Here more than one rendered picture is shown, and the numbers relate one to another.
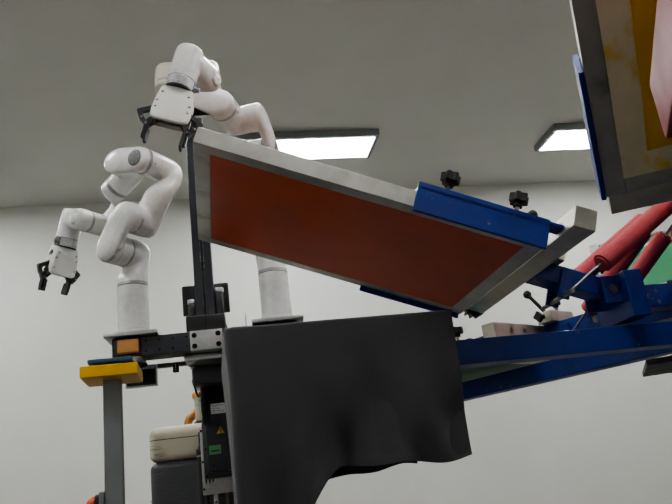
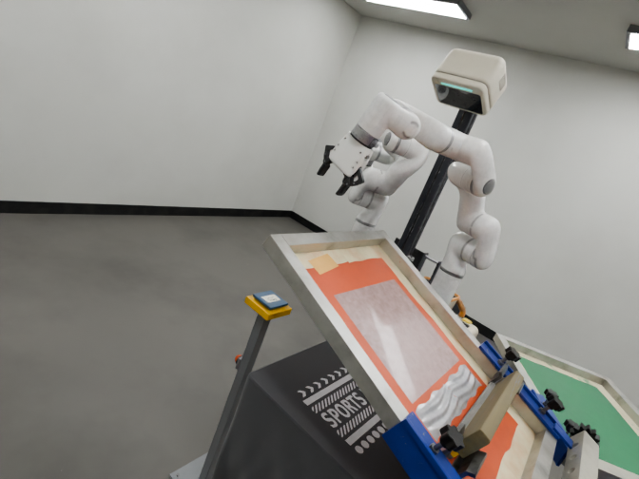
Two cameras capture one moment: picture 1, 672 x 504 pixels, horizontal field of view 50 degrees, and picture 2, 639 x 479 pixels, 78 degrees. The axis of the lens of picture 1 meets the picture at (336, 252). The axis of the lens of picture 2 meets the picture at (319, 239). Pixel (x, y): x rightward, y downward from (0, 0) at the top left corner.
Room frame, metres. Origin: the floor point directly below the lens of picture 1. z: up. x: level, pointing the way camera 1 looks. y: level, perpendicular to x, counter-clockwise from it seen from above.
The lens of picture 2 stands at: (0.78, -0.44, 1.67)
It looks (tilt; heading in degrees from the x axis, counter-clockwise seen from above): 17 degrees down; 44
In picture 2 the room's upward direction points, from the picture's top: 21 degrees clockwise
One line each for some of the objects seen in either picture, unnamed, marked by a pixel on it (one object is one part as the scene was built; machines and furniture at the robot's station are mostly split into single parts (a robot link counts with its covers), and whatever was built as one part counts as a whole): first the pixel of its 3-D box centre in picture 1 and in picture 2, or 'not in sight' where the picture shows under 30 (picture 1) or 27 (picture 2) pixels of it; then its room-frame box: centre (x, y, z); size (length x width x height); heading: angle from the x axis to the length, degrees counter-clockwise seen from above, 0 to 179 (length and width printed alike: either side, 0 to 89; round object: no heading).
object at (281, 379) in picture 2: not in sight; (356, 403); (1.67, 0.05, 0.95); 0.48 x 0.44 x 0.01; 102
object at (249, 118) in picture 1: (247, 133); (465, 163); (1.96, 0.22, 1.68); 0.21 x 0.15 x 0.16; 169
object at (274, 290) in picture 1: (275, 299); (443, 289); (2.21, 0.21, 1.21); 0.16 x 0.13 x 0.15; 7
